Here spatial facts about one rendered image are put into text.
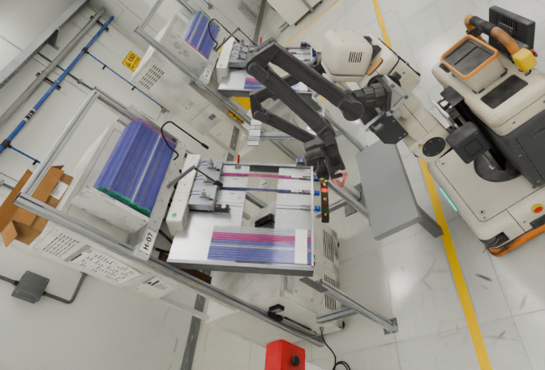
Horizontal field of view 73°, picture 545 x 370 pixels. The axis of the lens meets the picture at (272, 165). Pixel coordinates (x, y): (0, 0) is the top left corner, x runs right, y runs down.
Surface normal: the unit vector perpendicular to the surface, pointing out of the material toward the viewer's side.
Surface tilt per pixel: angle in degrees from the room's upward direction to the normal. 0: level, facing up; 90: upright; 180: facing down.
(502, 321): 0
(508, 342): 0
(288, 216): 44
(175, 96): 90
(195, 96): 90
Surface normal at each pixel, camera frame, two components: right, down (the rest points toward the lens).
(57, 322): 0.71, -0.45
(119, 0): -0.07, 0.72
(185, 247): 0.00, -0.70
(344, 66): 0.11, 0.58
